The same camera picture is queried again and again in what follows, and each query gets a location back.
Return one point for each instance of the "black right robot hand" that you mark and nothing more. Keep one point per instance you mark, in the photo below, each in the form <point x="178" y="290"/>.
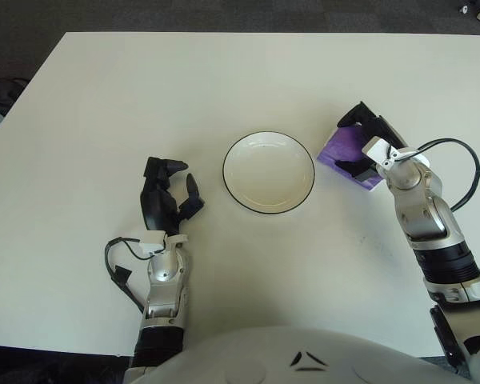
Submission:
<point x="378" y="124"/>

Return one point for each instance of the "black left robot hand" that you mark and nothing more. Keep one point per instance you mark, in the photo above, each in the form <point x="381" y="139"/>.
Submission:
<point x="156" y="204"/>

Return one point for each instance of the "purple tissue paper pack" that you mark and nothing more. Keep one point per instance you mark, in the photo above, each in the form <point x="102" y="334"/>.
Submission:
<point x="342" y="148"/>

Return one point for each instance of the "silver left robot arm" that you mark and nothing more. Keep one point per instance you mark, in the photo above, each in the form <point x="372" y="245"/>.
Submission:
<point x="164" y="272"/>

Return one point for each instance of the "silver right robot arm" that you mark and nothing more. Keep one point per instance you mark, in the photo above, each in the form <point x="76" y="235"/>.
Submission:
<point x="420" y="208"/>

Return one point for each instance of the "white plate with black rim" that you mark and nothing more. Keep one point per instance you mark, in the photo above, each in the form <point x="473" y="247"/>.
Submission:
<point x="268" y="172"/>

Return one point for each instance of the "small white floor object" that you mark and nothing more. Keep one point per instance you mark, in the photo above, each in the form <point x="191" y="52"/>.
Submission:
<point x="464" y="8"/>

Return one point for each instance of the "black bag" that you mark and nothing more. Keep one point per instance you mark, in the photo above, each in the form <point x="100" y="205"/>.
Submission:
<point x="2" y="92"/>

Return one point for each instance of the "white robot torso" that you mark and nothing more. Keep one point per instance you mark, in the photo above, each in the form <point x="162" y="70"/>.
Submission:
<point x="272" y="360"/>

